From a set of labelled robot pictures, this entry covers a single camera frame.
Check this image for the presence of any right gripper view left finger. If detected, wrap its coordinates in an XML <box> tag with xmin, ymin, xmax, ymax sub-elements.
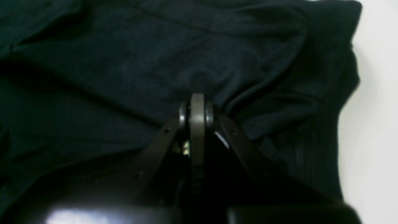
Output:
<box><xmin>19</xmin><ymin>93</ymin><xmax>205</xmax><ymax>224</ymax></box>

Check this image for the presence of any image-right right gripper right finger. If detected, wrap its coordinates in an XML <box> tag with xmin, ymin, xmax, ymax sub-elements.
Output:
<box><xmin>204</xmin><ymin>102</ymin><xmax>361</xmax><ymax>224</ymax></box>

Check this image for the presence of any black T-shirt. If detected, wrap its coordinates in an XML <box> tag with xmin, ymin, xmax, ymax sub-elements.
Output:
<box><xmin>1</xmin><ymin>0</ymin><xmax>362</xmax><ymax>224</ymax></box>

